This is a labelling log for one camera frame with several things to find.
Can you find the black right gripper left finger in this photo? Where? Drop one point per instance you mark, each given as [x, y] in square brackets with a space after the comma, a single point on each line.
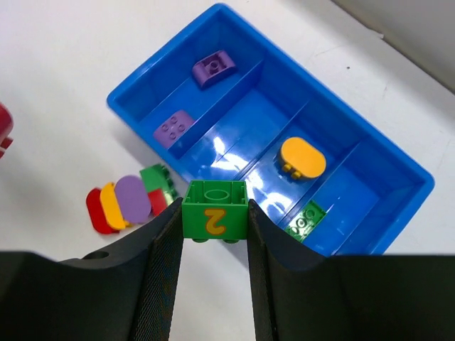
[123, 291]

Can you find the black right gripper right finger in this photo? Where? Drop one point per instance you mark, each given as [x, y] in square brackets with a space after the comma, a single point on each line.
[298, 294]

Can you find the small green brick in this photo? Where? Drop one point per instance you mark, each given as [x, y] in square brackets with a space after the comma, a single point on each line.
[305, 221]

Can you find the green number two brick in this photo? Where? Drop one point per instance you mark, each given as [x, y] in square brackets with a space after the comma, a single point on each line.
[215, 209]

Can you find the yellow oval brick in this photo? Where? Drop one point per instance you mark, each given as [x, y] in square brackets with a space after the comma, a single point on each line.
[300, 159]

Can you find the purple curved brick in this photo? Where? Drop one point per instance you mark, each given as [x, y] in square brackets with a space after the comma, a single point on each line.
[213, 68]

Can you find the red yellow purple brick stack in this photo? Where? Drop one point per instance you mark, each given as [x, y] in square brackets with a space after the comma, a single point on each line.
[118, 205]

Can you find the green red sloped brick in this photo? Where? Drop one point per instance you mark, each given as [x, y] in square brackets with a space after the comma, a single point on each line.
[159, 187]

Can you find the light purple square brick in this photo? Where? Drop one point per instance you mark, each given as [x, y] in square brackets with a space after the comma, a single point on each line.
[173, 128]

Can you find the blue divided plastic bin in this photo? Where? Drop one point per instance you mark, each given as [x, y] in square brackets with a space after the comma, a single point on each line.
[370, 188]

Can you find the red flower brick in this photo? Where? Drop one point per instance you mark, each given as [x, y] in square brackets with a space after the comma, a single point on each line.
[6, 126]

